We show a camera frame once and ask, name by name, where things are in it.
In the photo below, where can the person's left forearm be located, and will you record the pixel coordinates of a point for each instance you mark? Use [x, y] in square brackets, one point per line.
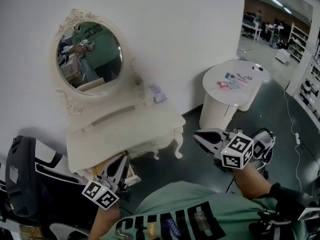
[105, 224]

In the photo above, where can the pink packet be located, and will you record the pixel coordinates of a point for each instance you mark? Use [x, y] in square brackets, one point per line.
[222, 84]

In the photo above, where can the white drawer with crystal knob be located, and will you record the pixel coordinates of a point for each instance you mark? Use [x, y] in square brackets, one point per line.
[86, 129]

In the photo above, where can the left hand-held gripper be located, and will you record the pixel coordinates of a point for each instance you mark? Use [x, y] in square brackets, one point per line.
[101, 196]

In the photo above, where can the cream large drawer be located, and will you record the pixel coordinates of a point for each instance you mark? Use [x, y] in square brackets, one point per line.
[133, 177]

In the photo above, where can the pale blue packet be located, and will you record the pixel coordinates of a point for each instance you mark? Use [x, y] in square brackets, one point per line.
[233, 86]

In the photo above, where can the white ribbed side table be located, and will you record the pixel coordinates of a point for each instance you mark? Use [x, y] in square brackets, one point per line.
[235, 96]

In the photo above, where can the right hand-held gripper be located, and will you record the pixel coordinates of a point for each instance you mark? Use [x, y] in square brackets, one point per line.
[236, 151]

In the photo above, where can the teal card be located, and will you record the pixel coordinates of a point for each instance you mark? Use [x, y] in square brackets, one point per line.
[229, 76]

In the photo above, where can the oval mirror cream frame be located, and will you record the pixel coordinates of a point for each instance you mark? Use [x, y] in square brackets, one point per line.
[53, 59]

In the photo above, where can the small glass bottle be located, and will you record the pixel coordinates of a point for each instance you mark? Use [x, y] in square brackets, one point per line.
[140, 89]

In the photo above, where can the small purple box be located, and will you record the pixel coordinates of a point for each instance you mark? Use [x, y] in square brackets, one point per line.
[158, 97]

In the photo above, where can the white ornate dressing table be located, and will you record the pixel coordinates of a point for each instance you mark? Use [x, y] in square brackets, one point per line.
[120, 134]

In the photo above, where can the white storage shelf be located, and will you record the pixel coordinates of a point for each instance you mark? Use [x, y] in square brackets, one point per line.
[300, 41]

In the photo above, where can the person's right forearm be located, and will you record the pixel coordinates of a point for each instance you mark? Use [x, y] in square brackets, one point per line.
[252, 184]

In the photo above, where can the person's green shirt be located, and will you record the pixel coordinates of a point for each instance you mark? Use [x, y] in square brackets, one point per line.
[180, 199]

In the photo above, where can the small white black device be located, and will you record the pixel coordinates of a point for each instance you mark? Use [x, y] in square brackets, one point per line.
[258, 67]

